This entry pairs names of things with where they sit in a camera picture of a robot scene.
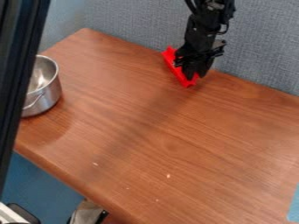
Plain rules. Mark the red star-shaped block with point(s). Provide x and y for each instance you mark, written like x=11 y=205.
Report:
x=168 y=56

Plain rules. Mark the stainless steel pot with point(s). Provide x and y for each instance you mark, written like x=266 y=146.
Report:
x=44 y=89

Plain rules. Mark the white object at corner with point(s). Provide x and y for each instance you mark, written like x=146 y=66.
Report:
x=10 y=217

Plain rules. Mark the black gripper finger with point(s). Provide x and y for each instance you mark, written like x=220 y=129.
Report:
x=204 y=66
x=190 y=68

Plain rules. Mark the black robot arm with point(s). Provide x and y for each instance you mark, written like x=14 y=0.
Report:
x=208 y=22

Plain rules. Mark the grey table leg bracket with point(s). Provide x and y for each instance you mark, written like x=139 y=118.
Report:
x=87 y=213

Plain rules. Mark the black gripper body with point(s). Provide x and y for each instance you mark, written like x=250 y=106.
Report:
x=186 y=53

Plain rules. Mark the black object at bottom left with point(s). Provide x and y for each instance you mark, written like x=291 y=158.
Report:
x=27 y=215

